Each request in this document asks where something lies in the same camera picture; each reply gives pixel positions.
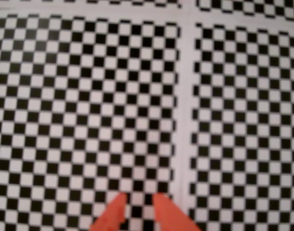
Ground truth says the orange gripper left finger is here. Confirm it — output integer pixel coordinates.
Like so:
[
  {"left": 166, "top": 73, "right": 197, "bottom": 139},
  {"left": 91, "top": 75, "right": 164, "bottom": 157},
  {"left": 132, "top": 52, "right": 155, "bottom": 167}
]
[{"left": 89, "top": 193, "right": 128, "bottom": 231}]

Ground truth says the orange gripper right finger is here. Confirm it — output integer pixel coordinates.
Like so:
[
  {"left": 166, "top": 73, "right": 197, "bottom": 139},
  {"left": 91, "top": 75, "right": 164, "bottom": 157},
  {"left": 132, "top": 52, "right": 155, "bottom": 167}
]
[{"left": 152, "top": 193, "right": 202, "bottom": 231}]

